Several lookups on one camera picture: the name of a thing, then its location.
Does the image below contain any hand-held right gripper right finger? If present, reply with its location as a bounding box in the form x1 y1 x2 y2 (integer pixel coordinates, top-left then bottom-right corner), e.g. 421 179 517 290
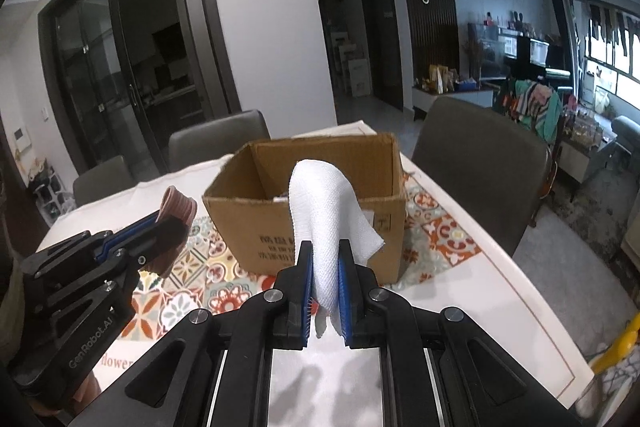
337 238 583 427

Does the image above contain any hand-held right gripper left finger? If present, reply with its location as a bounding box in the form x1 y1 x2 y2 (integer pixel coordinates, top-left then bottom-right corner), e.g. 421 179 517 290
65 239 316 427

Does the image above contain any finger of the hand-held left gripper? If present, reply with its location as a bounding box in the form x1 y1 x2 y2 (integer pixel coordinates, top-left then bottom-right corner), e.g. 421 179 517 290
87 214 163 248
102 219 189 279

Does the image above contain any pink ribbed cloth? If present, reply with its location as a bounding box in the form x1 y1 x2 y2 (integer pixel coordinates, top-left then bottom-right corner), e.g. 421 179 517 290
142 186 198 278

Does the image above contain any white cloth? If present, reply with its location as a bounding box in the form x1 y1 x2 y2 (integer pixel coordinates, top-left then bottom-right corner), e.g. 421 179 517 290
289 159 386 340

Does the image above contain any brown cardboard box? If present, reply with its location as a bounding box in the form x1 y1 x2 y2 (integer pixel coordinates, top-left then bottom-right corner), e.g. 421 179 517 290
201 132 408 285

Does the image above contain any person's left hand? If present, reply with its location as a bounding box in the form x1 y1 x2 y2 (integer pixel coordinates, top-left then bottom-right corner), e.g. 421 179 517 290
30 369 103 418

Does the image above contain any grey dining chair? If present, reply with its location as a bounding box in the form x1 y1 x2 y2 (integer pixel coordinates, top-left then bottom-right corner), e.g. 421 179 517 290
168 109 271 172
411 97 553 258
72 155 136 208

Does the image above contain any shoe rack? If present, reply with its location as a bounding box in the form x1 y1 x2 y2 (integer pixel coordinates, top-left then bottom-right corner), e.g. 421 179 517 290
27 157 76 228

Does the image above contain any white patterned tablecloth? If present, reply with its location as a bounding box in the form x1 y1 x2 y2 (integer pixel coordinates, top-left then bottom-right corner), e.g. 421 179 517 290
37 119 596 427

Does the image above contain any dark sliding glass door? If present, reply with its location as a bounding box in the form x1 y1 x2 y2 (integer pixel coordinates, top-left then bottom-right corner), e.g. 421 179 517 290
40 0 241 178

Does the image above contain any stack of white boxes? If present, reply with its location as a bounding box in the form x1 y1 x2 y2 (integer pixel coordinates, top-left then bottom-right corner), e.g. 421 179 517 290
330 29 373 98

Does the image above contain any white sideboard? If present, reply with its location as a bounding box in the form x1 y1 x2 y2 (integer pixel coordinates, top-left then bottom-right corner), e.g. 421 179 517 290
412 79 501 122

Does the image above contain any row of snack bags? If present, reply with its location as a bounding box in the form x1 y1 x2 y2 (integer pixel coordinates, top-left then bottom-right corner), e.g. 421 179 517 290
420 64 481 95

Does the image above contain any dark doorway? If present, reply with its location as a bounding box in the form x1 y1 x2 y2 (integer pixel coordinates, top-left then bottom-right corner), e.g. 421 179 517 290
356 0 405 112

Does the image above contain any colourful clothes drying rack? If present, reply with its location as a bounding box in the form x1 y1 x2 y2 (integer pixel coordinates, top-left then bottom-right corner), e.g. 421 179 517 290
495 79 563 140

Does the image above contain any yellow toy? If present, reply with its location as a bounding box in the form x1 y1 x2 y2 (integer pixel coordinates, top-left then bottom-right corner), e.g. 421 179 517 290
590 312 640 378

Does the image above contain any coffee table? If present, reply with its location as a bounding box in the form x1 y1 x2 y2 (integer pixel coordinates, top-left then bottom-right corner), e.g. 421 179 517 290
555 112 618 185

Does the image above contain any glass display cabinet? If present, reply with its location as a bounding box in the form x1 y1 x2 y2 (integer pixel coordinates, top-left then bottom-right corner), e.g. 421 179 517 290
467 22 518 80

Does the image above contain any black piano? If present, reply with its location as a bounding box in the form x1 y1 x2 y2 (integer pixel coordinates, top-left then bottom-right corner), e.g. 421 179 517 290
515 36 573 82

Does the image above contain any grey sofa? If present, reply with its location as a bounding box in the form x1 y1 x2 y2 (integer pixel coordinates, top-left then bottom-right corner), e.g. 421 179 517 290
612 116 640 172

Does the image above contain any large window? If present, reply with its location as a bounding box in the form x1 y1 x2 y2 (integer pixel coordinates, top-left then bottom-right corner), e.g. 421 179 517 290
570 0 640 82

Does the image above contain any row of hanging clothes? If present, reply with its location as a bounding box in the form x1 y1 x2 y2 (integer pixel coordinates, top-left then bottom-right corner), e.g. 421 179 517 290
590 4 640 58

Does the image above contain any dark slatted wall panel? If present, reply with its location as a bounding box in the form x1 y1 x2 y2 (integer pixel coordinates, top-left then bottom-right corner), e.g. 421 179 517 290
391 0 460 112

